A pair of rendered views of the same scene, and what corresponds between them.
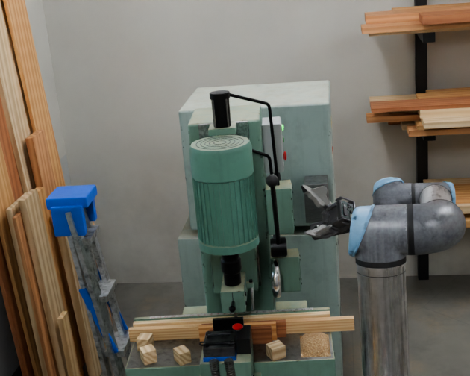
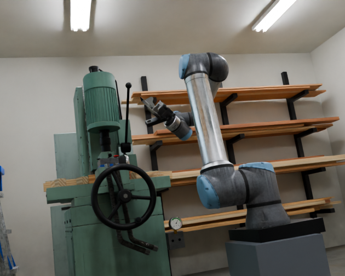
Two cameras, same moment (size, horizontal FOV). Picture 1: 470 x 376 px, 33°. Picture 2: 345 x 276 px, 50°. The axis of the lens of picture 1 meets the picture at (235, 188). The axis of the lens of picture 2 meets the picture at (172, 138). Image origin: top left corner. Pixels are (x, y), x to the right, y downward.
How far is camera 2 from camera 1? 1.48 m
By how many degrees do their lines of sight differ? 38
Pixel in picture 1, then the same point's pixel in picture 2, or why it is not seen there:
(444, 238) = (223, 62)
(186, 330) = not seen: hidden behind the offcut
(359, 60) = not seen: hidden behind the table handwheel
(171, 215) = (25, 259)
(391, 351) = (211, 112)
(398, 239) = (205, 59)
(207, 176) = (95, 84)
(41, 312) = not seen: outside the picture
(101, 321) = (3, 245)
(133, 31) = (10, 155)
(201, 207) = (91, 102)
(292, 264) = (132, 157)
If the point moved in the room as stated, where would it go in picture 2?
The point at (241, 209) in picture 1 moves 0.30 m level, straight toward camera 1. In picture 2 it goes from (112, 103) to (127, 82)
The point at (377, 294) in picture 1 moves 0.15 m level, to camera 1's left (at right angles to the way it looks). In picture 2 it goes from (200, 85) to (170, 85)
